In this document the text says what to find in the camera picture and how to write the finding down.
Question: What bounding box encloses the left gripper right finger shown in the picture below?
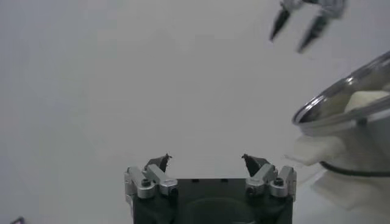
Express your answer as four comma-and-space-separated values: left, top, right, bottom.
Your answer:
241, 153, 298, 202

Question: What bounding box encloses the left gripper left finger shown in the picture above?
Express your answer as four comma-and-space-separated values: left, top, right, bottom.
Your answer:
124, 153, 179, 200

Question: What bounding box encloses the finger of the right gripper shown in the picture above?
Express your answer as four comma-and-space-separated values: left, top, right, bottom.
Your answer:
269, 0, 306, 43
296, 0, 349, 55

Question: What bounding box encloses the white steamed baozi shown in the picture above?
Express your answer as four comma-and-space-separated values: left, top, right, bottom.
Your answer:
344, 89, 390, 114

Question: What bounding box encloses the stainless perforated steamer basket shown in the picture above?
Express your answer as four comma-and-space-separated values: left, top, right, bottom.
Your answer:
291, 51, 390, 138

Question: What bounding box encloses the white electric cooker pot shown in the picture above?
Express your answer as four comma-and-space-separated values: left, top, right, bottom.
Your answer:
286, 133, 390, 214

